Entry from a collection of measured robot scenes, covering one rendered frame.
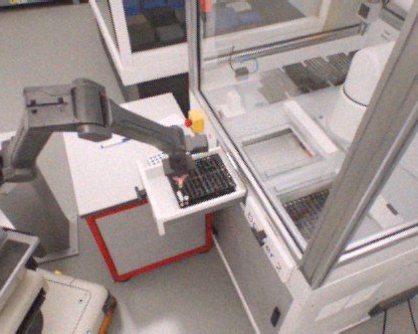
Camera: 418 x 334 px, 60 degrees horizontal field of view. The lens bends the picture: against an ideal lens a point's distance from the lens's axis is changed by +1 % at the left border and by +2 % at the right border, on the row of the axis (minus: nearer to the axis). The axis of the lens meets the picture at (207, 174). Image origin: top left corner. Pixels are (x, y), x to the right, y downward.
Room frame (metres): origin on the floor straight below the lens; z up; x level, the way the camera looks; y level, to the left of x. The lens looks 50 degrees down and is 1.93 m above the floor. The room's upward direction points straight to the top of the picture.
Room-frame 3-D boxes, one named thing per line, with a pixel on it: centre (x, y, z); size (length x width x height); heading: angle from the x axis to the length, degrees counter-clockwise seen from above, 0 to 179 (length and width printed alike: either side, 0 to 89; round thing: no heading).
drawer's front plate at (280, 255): (0.62, -0.20, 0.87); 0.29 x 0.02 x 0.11; 22
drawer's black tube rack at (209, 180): (0.87, 0.03, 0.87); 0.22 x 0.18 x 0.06; 112
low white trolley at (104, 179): (1.18, 0.35, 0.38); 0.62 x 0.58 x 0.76; 22
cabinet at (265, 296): (1.04, -0.55, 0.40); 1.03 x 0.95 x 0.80; 22
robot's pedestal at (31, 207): (1.12, 0.95, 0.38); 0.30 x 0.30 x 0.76; 15
